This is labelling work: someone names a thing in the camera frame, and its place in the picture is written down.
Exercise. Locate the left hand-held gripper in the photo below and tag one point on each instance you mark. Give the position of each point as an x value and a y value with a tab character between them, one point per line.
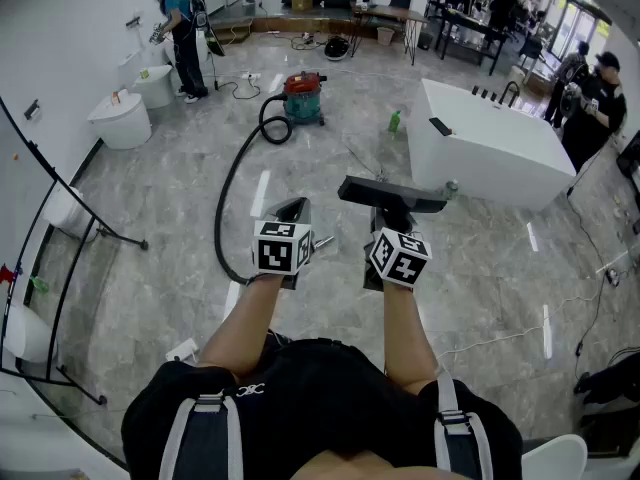
280	248

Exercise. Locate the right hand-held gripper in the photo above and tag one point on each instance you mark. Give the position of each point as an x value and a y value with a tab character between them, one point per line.
400	260

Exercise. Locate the silver metal vacuum tube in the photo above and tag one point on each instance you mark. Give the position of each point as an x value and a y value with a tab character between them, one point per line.
324	242

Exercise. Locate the black vacuum floor nozzle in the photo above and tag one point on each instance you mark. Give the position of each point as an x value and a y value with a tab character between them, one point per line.
390	195

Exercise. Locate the person's left forearm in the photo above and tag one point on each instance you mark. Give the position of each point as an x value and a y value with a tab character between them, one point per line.
245	328

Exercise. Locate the person's right forearm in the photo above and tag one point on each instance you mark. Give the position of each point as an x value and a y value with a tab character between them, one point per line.
405	338

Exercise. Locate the red and green vacuum cleaner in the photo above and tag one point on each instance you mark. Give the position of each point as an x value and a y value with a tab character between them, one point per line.
302	98

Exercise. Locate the black round robot vacuum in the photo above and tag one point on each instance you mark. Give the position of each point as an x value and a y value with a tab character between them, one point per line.
337	49

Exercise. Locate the green plastic bottle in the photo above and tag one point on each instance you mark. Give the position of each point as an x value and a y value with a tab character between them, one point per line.
394	122

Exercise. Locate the black phone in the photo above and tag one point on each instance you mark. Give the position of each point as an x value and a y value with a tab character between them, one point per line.
440	126

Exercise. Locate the white power strip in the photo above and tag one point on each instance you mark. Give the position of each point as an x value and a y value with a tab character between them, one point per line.
251	75
182	350

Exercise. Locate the white bathtub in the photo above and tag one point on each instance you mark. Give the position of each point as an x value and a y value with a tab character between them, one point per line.
490	148

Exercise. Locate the person's black shirt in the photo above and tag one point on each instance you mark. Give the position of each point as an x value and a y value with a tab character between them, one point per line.
310	398

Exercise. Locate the white toilet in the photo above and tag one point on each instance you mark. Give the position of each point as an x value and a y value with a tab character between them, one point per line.
155	88
122	123
65	213
27	333

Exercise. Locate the small waste bin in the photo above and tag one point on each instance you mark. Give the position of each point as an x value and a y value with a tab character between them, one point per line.
385	36

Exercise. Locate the black bathtub faucet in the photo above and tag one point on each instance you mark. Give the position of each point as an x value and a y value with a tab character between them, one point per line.
510	90

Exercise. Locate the wooden table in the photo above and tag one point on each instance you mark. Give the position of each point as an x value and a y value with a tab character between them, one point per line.
390	14

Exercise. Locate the black table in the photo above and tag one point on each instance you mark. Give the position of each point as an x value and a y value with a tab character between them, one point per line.
470	23

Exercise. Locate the black metal rack frame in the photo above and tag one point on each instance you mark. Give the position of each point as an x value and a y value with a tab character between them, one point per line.
65	278

